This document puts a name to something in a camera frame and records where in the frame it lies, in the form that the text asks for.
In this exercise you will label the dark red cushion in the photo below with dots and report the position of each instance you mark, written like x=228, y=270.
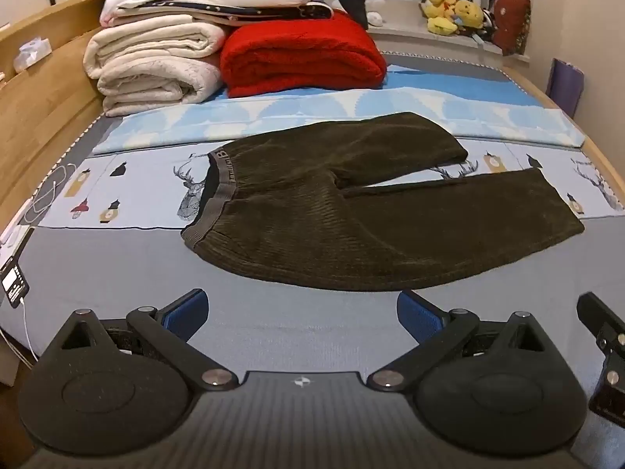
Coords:
x=511, y=22

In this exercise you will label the small white plush toy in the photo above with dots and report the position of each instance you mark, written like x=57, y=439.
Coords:
x=375, y=18

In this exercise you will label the grey window sill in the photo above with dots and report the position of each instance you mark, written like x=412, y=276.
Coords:
x=405, y=24

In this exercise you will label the yellow plush toy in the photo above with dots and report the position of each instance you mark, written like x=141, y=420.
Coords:
x=439, y=10
x=469, y=13

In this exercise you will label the white and navy folded duvet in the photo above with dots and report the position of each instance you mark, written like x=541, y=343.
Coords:
x=244, y=0

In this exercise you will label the cream folded quilt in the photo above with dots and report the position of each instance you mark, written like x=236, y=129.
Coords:
x=151, y=66

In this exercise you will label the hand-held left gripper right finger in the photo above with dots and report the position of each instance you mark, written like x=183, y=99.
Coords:
x=415, y=315

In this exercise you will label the red folded blanket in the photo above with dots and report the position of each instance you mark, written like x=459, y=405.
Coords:
x=302, y=56

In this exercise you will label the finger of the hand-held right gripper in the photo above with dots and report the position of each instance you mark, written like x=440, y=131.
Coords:
x=598, y=315

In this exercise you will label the blue fan-patterned blanket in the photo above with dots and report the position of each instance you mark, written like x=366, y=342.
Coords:
x=342, y=102

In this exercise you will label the black device with display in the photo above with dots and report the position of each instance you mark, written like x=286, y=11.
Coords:
x=13, y=281

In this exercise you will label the wooden bed frame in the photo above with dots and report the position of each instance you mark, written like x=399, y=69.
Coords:
x=39, y=122

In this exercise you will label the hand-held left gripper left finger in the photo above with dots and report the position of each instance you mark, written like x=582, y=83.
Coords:
x=188, y=310

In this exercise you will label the white tissue pack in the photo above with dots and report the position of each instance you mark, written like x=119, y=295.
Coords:
x=31, y=53

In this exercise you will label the purple flat board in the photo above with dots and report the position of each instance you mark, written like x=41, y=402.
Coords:
x=565, y=88

